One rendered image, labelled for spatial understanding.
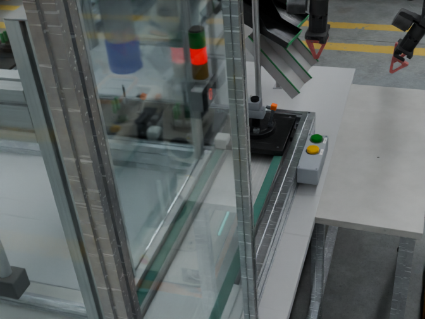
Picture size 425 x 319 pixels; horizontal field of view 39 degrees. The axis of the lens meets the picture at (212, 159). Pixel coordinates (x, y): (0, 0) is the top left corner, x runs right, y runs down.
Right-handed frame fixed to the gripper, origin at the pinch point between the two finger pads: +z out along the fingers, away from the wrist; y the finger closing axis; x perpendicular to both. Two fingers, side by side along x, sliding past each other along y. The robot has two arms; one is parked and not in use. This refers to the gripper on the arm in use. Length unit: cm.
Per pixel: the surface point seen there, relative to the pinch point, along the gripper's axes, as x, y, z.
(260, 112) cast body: -16.9, 7.0, 19.1
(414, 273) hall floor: 45, -38, 122
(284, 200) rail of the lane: -1.0, 40.6, 28.2
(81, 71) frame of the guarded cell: 1, 138, -61
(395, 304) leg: 35, 32, 71
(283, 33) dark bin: -16.0, -23.0, 3.0
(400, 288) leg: 36, 32, 64
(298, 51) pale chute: -14.1, -43.7, 18.9
